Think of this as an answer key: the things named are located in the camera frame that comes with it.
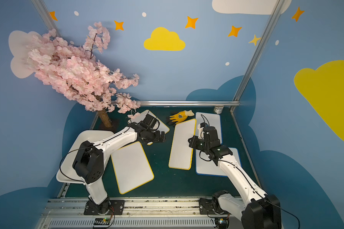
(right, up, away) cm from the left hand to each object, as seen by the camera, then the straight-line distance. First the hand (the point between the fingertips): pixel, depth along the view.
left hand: (161, 137), depth 90 cm
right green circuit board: (+34, -43, -17) cm, 57 cm away
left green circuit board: (-29, -42, -17) cm, 54 cm away
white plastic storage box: (-57, -21, -6) cm, 61 cm away
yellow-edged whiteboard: (+12, -8, -16) cm, 21 cm away
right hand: (+18, +1, -9) cm, 20 cm away
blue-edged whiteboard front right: (+31, -20, 0) cm, 37 cm away
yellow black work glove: (+13, +14, +24) cm, 31 cm away
